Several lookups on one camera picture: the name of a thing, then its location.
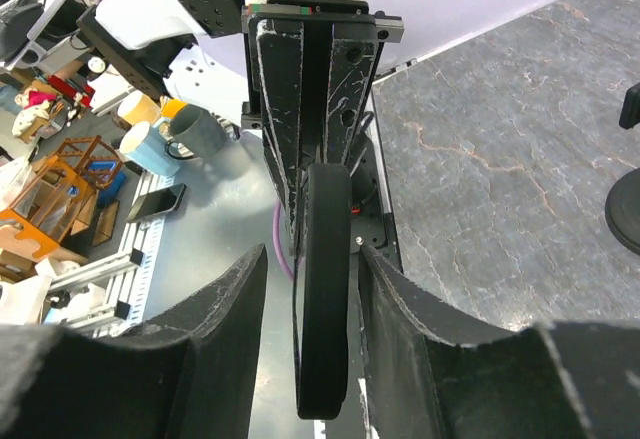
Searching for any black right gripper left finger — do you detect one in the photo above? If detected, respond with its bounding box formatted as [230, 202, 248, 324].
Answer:
[1, 245, 268, 438]

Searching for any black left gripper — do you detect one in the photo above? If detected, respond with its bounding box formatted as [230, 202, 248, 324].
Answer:
[241, 0, 404, 254]

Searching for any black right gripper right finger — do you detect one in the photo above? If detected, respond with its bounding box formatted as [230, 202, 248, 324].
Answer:
[359, 247, 639, 438]

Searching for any black smartphone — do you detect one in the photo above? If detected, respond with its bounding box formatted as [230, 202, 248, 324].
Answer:
[292, 164, 351, 420]

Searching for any black round-base phone stand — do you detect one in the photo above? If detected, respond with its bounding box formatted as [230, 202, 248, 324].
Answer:
[605, 83, 640, 255]

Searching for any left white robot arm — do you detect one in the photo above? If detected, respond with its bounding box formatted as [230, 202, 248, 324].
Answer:
[78, 0, 404, 253]

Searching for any grey mug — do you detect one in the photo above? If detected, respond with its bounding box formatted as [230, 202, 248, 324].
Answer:
[165, 105, 228, 160]

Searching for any dark smartphone on bench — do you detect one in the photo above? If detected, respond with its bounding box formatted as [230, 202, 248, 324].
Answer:
[126, 183, 187, 223]

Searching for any yellow mug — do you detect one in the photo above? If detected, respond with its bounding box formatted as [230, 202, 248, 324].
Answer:
[117, 90, 187, 126]

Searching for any light blue mug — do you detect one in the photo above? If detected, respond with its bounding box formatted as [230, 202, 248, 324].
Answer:
[119, 122, 180, 177]

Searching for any orange wooden rack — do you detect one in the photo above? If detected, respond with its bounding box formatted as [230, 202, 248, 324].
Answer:
[1, 136, 123, 264]

